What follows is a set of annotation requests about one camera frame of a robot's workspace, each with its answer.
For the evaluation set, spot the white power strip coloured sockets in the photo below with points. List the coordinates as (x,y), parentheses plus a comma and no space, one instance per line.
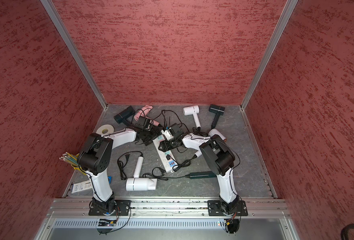
(167,158)

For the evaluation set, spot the white tape roll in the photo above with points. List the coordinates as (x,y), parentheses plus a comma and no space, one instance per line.
(105,130)

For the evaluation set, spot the black hair dryer back left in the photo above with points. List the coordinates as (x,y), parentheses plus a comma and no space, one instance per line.
(122,117)

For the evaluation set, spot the dark green hair dryer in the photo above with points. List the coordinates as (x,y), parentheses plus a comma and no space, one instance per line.
(218,111)
(201,175)

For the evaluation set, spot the dark green hair dryer back right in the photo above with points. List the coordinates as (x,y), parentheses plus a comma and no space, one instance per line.
(218,111)

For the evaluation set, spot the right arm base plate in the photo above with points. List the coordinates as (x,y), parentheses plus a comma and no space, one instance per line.
(221,208)

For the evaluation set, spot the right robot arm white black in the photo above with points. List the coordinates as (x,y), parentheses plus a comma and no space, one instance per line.
(218,156)

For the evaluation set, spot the pink hair dryer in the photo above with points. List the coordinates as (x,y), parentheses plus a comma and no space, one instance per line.
(143,112)

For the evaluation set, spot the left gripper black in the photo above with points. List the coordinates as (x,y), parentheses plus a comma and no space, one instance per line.
(155,134)

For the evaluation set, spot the yellow pencil cup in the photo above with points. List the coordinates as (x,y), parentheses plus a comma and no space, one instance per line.
(72,160)

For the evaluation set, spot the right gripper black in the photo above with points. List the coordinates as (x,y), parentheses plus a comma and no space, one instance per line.
(162,144)

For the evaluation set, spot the large white hair dryer front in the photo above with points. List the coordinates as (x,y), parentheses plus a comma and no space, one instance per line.
(137,183)

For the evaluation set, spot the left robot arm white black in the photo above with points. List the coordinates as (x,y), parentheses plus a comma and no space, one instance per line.
(94,159)

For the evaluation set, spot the dark green hair dryer front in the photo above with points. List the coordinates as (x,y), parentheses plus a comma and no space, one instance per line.
(201,175)

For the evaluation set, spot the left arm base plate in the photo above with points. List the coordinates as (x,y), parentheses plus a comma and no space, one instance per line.
(112,208)

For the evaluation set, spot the white blue box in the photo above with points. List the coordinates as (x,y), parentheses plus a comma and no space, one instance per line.
(82,186)

